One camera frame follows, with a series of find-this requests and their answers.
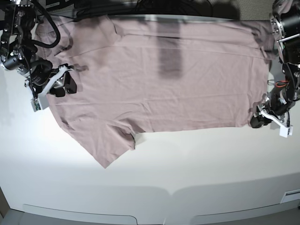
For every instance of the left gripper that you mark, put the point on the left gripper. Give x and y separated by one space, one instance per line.
273 107

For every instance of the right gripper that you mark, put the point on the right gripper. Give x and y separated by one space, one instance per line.
42 78

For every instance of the mauve pink T-shirt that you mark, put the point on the mauve pink T-shirt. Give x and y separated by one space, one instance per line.
154 76

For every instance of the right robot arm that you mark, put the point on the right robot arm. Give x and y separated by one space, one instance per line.
18 51

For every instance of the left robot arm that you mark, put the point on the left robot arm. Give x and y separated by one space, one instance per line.
285 23

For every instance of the white label sticker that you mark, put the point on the white label sticker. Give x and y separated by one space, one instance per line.
290 196

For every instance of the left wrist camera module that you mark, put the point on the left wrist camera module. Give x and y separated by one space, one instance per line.
286 131

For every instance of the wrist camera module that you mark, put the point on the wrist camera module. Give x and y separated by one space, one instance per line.
286 131
39 103

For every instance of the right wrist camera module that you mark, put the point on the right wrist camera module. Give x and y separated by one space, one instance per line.
39 103

